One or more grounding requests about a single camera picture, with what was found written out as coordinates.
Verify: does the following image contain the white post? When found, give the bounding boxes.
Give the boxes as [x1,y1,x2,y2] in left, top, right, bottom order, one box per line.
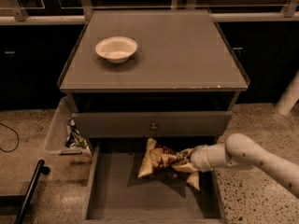
[275,71,299,116]

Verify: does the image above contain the brown sea salt chip bag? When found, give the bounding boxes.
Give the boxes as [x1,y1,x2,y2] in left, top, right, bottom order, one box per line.
[138,138,200,190]

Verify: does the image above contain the grey drawer cabinet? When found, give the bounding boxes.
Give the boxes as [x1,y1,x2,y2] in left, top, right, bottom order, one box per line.
[57,9,251,224]

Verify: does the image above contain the open grey middle drawer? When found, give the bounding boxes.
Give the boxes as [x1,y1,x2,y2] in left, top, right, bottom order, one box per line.
[82,139,227,224]

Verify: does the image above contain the clear plastic bin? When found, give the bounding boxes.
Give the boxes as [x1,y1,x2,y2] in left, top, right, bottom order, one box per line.
[45,97,90,155]

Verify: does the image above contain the black floor cable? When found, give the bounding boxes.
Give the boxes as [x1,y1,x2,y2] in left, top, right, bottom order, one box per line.
[0,122,21,153]

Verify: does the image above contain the round metal drawer knob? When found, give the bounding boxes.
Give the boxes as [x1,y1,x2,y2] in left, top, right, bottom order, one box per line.
[150,123,158,132]

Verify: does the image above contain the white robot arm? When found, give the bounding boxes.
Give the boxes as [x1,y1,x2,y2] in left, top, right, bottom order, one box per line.
[172,133,299,198]

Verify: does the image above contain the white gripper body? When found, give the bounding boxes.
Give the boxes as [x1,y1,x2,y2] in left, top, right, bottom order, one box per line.
[190,144,225,173]

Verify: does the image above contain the white paper bowl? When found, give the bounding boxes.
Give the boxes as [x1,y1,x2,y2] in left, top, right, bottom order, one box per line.
[95,36,137,63]

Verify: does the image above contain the crumpled snack wrapper in bin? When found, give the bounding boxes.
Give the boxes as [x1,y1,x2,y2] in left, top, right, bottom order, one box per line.
[65,119,88,149]

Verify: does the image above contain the black metal bar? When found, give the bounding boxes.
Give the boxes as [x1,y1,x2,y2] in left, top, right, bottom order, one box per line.
[0,160,50,224]

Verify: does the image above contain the metal railing frame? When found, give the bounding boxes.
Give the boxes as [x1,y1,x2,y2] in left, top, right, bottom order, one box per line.
[0,0,299,24]

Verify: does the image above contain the grey top drawer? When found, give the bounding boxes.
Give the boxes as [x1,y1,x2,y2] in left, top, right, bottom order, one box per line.
[72,111,233,138]

